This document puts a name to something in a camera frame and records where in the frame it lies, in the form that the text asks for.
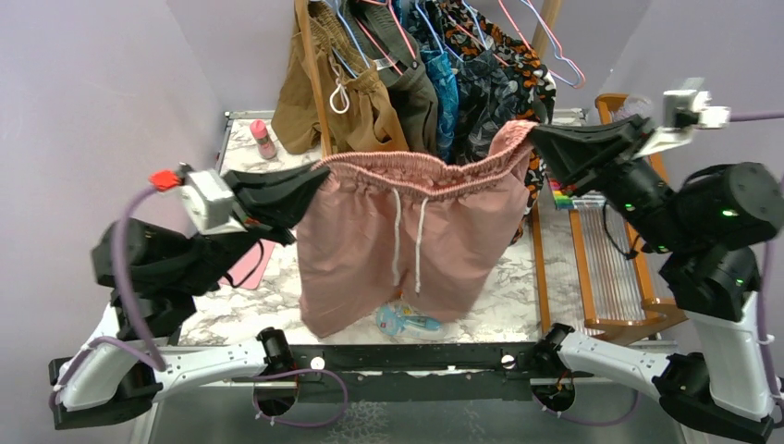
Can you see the blue patterned hanging shorts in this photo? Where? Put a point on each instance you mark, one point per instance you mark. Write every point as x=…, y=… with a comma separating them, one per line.
x=420, y=23

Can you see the pink clipboard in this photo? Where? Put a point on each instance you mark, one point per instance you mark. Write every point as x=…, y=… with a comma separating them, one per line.
x=247, y=273

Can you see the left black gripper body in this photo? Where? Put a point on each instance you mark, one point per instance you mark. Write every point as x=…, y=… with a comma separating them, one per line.
x=251, y=230

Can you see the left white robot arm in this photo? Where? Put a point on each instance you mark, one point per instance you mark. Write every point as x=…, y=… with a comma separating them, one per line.
x=177, y=240

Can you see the dark green hanging shorts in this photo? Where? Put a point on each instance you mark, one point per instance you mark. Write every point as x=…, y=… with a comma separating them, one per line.
x=396, y=56

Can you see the dark leaf print shorts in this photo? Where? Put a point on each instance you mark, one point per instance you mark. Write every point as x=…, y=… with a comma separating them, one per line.
x=486, y=95

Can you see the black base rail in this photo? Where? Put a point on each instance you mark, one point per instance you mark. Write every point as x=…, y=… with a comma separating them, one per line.
x=420, y=372

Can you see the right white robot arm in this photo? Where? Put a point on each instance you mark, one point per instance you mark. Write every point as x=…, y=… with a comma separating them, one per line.
x=707, y=229

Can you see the clear plastic cup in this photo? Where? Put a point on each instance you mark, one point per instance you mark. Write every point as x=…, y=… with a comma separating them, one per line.
x=634, y=105

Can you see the wooden dish rack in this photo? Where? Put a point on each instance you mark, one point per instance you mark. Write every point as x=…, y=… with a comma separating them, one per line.
x=583, y=279

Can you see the coloured marker set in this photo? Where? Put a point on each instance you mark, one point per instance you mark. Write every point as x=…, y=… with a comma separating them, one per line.
x=562, y=201

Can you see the pink bottle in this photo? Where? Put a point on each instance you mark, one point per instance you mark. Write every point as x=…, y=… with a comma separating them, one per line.
x=260, y=133

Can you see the pink wire hanger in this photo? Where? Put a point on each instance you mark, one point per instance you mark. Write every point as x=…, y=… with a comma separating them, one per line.
x=545, y=38

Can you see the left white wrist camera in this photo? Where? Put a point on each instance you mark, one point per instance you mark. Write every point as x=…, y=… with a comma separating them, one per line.
x=205, y=196

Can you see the orange camo hanging shorts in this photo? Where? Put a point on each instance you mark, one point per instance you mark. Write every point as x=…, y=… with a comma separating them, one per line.
x=537, y=90

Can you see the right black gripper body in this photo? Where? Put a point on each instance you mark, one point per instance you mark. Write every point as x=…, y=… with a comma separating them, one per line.
x=642, y=200

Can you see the pink shorts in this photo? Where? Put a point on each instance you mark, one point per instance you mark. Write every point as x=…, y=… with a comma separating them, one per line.
x=407, y=226

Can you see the packaged blue toothbrush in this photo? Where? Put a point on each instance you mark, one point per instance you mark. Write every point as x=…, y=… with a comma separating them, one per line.
x=398, y=319

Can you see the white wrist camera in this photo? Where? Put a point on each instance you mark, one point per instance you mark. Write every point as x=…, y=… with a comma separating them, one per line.
x=686, y=109
x=205, y=196

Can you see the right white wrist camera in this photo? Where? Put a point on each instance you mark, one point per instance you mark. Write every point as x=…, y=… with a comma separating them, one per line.
x=686, y=109

